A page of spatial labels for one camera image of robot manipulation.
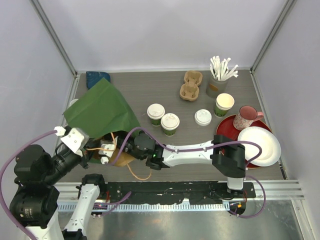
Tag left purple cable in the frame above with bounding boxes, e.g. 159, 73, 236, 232
0, 129, 132, 240

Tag pink speckled mug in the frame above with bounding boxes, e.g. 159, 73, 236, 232
232, 105, 264, 131

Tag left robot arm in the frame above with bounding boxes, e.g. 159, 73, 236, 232
9, 144, 107, 240

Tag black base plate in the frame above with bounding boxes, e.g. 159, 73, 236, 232
98, 181, 256, 205

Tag blue ceramic dish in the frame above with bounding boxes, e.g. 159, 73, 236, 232
85, 71, 111, 90

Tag white cup lid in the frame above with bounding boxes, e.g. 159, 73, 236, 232
146, 103, 166, 120
160, 113, 180, 131

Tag small copper cup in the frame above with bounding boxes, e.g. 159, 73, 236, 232
69, 98, 78, 107

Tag stack of white lids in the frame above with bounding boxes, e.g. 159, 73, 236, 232
194, 109, 212, 127

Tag white wrapped straws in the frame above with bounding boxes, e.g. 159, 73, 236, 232
209, 55, 239, 82

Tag stack of green cups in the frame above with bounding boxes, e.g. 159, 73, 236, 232
214, 93, 235, 117

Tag green paper bag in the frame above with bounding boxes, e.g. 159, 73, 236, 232
63, 78, 141, 139

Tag red round tray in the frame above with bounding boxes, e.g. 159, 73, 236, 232
216, 115, 273, 168

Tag grey straw holder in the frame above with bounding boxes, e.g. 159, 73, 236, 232
206, 74, 229, 99

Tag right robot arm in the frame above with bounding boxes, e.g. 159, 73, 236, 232
116, 131, 246, 198

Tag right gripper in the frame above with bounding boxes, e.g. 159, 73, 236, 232
101, 120, 145, 160

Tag white plate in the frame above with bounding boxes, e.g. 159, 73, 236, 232
237, 126, 281, 167

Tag cardboard cup carrier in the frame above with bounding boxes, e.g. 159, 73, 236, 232
179, 70, 203, 102

